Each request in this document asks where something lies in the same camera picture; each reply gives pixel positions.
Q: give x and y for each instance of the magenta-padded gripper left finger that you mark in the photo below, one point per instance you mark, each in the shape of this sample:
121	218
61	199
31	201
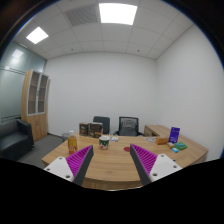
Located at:
78	160

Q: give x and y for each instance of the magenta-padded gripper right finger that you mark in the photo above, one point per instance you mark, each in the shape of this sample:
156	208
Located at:
146	160

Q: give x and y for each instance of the orange drink bottle white cap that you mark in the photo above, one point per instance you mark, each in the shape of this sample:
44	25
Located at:
72	144

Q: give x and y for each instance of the round white paper disc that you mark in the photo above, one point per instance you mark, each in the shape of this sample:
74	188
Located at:
150	139

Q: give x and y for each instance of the flat round red coaster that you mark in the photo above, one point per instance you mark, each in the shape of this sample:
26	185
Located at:
126	149

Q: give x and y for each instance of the orange cardboard box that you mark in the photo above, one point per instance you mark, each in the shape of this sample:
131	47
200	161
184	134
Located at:
162	140

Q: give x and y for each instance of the grey waste bin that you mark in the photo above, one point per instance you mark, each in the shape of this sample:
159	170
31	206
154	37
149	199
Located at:
65	136

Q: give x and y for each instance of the small tan box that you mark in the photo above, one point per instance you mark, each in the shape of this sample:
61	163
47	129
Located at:
170	145

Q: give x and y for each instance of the small light blue box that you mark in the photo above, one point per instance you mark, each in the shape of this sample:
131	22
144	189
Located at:
175	150

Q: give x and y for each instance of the green and white mug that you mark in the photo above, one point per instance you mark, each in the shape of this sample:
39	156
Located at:
104	142

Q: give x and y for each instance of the small dark brown box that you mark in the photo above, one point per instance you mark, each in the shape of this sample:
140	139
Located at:
83	129

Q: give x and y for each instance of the wooden side desk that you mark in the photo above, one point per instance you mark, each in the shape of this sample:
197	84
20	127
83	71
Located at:
156	129

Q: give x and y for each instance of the large dark brown box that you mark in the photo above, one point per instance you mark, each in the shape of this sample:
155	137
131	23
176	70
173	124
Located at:
95	130

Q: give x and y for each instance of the green flat box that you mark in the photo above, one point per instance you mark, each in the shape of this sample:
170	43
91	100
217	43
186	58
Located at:
180	146

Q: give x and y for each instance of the purple standing box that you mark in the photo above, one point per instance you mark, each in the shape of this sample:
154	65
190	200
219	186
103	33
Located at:
174	134

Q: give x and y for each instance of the black mesh office chair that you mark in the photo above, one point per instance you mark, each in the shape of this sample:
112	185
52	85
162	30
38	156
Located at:
128	126

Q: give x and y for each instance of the white printed leaflet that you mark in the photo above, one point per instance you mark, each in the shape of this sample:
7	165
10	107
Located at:
114	138

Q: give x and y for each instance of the dark padded office chair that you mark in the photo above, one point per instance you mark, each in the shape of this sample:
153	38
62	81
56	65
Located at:
104	121

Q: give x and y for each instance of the wooden shelf cabinet glass doors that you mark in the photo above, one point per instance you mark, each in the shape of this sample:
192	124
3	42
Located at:
30	123

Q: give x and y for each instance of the black leather sofa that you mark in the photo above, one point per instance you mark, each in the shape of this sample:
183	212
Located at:
15	138

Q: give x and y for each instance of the small square ceiling light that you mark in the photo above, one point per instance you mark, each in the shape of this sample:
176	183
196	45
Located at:
37	35

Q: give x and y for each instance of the grey ceiling air vent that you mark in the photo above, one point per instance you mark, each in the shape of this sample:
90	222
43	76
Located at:
81	15

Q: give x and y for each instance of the large square ceiling light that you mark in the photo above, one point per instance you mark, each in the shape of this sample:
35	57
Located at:
117	13

